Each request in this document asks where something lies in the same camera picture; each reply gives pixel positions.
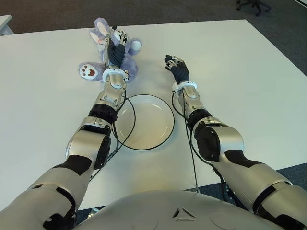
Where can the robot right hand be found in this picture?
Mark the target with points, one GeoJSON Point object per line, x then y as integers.
{"type": "Point", "coordinates": [181, 73]}

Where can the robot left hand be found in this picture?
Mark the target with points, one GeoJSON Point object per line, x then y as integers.
{"type": "Point", "coordinates": [115, 55]}

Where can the purple plush bunny doll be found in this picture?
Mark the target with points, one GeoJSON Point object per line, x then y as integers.
{"type": "Point", "coordinates": [130, 65]}

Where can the robot right arm silver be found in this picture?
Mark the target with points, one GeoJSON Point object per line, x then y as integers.
{"type": "Point", "coordinates": [230, 143]}

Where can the robot left arm silver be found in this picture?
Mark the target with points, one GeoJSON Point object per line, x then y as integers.
{"type": "Point", "coordinates": [84, 153]}

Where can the white plate black rim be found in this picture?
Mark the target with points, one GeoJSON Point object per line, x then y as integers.
{"type": "Point", "coordinates": [151, 123]}

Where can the black office chair base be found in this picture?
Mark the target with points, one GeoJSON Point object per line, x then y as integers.
{"type": "Point", "coordinates": [254, 5]}

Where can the silver robot torso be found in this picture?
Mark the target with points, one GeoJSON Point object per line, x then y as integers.
{"type": "Point", "coordinates": [168, 210]}

